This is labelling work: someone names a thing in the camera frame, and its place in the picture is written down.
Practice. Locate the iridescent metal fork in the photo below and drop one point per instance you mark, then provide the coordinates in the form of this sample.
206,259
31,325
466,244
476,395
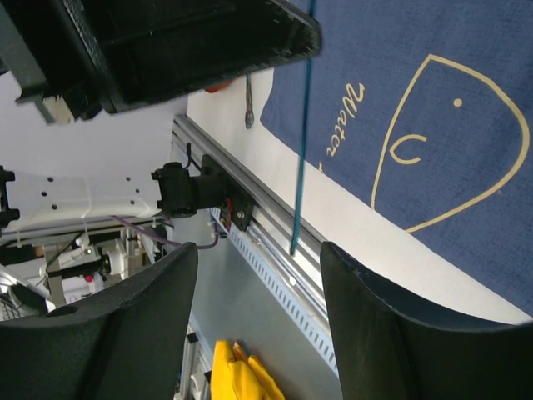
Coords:
249,114

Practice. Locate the yellow cloth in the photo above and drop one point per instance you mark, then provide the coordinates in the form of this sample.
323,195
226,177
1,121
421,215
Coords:
238,376

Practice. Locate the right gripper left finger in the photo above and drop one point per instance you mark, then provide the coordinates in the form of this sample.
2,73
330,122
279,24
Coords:
125,342

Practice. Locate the aluminium mounting rail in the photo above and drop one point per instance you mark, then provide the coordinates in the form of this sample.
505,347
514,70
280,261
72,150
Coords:
272,218

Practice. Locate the perforated cable duct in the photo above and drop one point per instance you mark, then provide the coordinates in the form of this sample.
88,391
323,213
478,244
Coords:
284,287

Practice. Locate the red plate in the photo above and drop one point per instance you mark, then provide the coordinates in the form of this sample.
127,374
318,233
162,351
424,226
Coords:
218,87

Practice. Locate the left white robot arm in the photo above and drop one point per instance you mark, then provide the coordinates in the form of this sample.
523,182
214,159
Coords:
30,200

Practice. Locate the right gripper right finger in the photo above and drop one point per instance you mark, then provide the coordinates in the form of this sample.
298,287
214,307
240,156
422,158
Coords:
391,343

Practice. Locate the blue metal spoon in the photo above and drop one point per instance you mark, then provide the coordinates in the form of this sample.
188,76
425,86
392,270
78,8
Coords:
301,161

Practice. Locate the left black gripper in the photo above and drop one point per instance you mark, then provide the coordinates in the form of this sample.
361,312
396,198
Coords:
76,59

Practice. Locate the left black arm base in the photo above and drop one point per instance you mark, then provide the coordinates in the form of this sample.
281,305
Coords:
217,189

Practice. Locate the blue cloth placemat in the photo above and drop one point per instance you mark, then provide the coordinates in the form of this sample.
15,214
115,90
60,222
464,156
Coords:
423,110

